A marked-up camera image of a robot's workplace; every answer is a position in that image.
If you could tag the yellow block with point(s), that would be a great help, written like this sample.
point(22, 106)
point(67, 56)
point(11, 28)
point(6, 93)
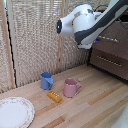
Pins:
point(54, 96)

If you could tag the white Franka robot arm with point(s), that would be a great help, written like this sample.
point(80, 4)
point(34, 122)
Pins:
point(86, 25)

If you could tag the dark brown drawer cabinet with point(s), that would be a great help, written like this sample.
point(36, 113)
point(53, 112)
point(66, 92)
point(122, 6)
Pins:
point(100, 55)

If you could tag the pale rounded object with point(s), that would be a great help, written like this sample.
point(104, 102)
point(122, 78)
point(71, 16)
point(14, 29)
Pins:
point(121, 120)

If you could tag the beige bamboo screen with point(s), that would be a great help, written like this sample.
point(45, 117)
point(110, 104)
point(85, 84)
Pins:
point(33, 40)

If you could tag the pink mug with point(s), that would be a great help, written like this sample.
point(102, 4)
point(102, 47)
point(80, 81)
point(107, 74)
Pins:
point(69, 88)

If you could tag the blue mug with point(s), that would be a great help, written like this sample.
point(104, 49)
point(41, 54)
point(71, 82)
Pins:
point(46, 81)

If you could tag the wooden screen post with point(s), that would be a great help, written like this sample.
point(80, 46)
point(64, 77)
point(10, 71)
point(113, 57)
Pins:
point(7, 46)
point(58, 53)

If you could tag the white patterned plate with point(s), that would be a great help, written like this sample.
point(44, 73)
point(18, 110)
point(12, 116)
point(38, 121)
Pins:
point(15, 112)

